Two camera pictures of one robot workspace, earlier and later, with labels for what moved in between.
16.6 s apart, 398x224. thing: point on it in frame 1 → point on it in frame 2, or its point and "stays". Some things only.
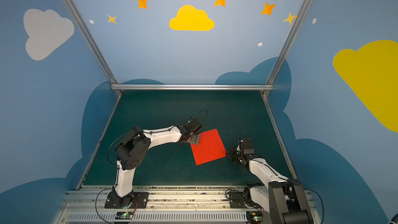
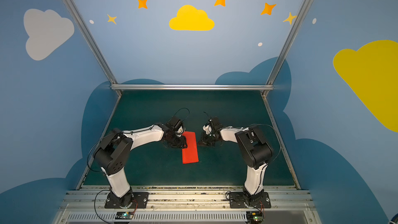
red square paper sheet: [210, 147] → [189, 154]
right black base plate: [242, 199] stays
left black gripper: [192, 135] → [175, 141]
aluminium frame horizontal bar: [194, 87] stays
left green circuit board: [124, 215] stays
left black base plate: [134, 200] stays
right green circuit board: [254, 217] stays
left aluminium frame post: [85, 31] stays
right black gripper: [237, 154] → [205, 140]
